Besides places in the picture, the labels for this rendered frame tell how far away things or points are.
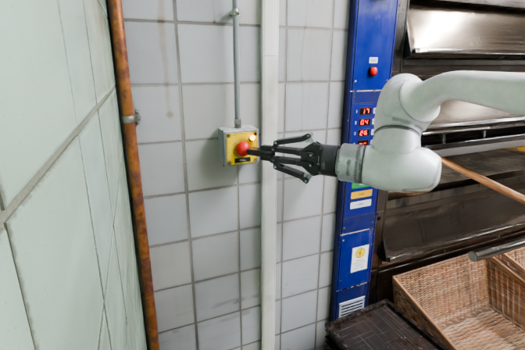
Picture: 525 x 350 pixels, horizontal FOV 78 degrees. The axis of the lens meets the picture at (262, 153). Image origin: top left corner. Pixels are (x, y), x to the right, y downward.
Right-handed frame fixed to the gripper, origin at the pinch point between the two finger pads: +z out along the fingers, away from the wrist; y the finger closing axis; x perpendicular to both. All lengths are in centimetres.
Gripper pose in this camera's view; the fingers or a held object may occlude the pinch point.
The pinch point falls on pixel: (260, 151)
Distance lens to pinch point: 84.1
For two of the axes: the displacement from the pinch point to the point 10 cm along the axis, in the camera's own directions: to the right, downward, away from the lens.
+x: 4.1, -2.4, 8.8
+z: -9.1, -1.1, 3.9
